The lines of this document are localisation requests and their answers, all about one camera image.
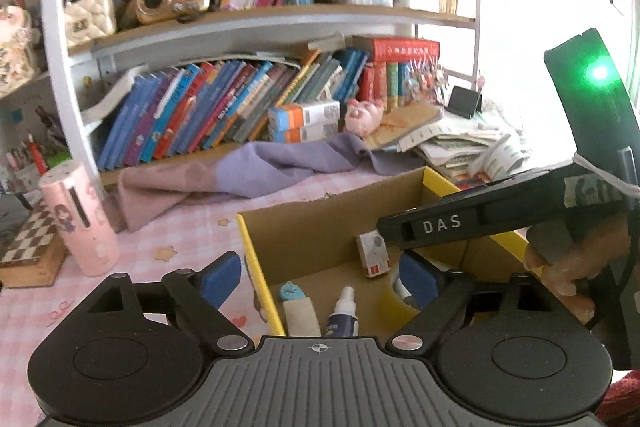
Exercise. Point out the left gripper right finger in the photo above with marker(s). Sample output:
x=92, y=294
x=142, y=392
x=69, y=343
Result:
x=441, y=297

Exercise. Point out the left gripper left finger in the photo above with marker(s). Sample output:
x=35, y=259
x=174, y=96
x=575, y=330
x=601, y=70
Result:
x=197, y=298

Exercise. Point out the small red white box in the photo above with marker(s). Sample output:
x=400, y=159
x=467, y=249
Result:
x=373, y=254

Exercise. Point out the white blue spray bottle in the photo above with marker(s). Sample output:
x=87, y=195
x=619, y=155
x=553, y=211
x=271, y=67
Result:
x=343, y=321

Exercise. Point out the white beige pouch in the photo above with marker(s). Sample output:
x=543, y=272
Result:
x=301, y=318

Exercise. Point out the small blue clip toy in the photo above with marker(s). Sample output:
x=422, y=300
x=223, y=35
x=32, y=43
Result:
x=290, y=291

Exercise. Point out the person right hand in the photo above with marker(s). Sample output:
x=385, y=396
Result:
x=608, y=240

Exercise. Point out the purple pink cloth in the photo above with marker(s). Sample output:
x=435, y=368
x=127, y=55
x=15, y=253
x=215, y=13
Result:
x=250, y=171

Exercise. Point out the pile of papers and booklets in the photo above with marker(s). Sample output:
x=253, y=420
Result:
x=458, y=148

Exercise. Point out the pink cylinder pen holder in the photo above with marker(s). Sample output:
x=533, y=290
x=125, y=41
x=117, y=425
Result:
x=78, y=214

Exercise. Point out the black phone stand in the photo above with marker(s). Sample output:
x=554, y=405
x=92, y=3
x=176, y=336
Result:
x=464, y=102

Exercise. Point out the wooden chessboard box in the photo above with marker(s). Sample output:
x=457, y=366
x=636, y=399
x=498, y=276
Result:
x=36, y=255

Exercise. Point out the row of leaning books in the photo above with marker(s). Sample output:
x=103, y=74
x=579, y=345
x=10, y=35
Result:
x=189, y=108

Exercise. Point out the pink pig figurine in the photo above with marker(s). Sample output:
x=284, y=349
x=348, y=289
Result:
x=363, y=117

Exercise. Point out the orange white medicine box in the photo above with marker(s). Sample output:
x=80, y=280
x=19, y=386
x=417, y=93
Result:
x=302, y=123

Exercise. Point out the red boxed book set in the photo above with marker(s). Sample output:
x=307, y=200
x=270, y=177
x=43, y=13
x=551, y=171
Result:
x=397, y=49

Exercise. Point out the pink floral doll figure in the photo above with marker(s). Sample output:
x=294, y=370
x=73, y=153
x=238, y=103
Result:
x=18, y=61

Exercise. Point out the cream quilted pearl handbag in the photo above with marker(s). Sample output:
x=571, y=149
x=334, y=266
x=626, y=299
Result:
x=88, y=20

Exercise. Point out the white bookshelf frame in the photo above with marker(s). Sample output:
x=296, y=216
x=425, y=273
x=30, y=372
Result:
x=286, y=28

